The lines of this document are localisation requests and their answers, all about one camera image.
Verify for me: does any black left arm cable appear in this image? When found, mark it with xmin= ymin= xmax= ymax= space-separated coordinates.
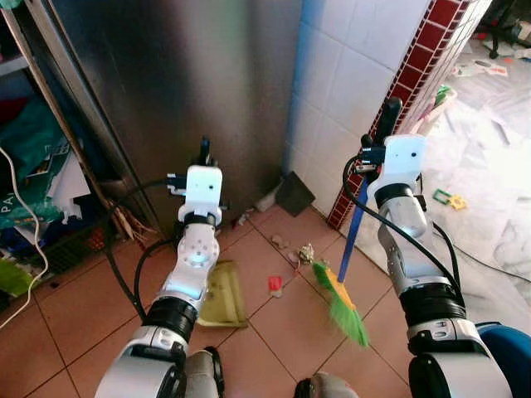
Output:
xmin=103 ymin=177 xmax=188 ymax=326

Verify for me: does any grey right robot foot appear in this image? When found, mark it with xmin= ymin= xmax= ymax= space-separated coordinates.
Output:
xmin=294 ymin=371 xmax=359 ymax=398

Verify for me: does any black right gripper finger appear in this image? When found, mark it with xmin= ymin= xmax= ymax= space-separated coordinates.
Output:
xmin=378 ymin=97 xmax=404 ymax=138

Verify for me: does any grey left robot foot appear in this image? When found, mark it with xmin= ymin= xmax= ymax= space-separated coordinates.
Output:
xmin=183 ymin=347 xmax=226 ymax=398

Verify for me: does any black office chair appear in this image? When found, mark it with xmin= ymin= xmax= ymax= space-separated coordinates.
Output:
xmin=477 ymin=0 xmax=531 ymax=52

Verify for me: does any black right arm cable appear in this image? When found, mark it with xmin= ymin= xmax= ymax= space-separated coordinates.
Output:
xmin=342 ymin=154 xmax=464 ymax=309

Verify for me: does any white cable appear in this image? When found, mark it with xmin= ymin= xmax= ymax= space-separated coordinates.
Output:
xmin=0 ymin=145 xmax=49 ymax=309

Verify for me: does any stainless steel cabinet door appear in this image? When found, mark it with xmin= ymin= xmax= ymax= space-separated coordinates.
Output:
xmin=46 ymin=0 xmax=304 ymax=235

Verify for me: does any brown twig bundle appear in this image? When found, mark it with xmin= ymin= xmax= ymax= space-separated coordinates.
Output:
xmin=106 ymin=201 xmax=160 ymax=248

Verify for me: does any green printed bag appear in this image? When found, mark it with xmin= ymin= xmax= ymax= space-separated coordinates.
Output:
xmin=0 ymin=98 xmax=76 ymax=229

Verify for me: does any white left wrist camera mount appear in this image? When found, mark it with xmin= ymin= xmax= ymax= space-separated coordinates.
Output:
xmin=183 ymin=165 xmax=226 ymax=226

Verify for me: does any blue plastic bucket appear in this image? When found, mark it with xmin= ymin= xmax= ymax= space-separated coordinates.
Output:
xmin=476 ymin=323 xmax=531 ymax=398

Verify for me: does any green and yellow toy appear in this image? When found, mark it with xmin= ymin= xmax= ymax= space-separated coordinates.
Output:
xmin=432 ymin=188 xmax=468 ymax=211

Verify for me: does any green broom with blue handle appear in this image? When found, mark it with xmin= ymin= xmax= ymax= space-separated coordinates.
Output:
xmin=310 ymin=177 xmax=371 ymax=350

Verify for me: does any crumpled litter scrap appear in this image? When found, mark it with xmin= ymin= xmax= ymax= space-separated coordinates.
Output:
xmin=294 ymin=242 xmax=321 ymax=267

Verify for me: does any white tube with green cap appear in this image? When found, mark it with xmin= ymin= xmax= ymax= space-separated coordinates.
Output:
xmin=413 ymin=85 xmax=459 ymax=138

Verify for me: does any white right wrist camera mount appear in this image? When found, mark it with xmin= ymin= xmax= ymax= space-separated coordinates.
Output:
xmin=377 ymin=133 xmax=426 ymax=197

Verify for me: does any yellow-green plastic dustpan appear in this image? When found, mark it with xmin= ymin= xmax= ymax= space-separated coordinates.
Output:
xmin=196 ymin=260 xmax=250 ymax=329

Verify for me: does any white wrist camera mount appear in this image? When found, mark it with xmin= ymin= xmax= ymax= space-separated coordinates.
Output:
xmin=377 ymin=133 xmax=426 ymax=197
xmin=183 ymin=165 xmax=226 ymax=226

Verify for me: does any grey robot foot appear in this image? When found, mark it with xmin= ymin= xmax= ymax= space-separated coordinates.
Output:
xmin=294 ymin=371 xmax=359 ymax=398
xmin=183 ymin=347 xmax=226 ymax=398

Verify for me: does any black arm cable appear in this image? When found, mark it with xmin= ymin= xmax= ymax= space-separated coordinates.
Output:
xmin=342 ymin=154 xmax=464 ymax=309
xmin=103 ymin=177 xmax=188 ymax=326

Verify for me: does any light green bristle brush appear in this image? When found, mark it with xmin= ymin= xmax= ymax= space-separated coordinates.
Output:
xmin=0 ymin=259 xmax=36 ymax=298

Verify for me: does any black plastic crate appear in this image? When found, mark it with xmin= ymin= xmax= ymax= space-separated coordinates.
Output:
xmin=12 ymin=217 xmax=113 ymax=276

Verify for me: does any black floor cable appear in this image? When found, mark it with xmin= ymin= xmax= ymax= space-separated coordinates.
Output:
xmin=448 ymin=239 xmax=531 ymax=284

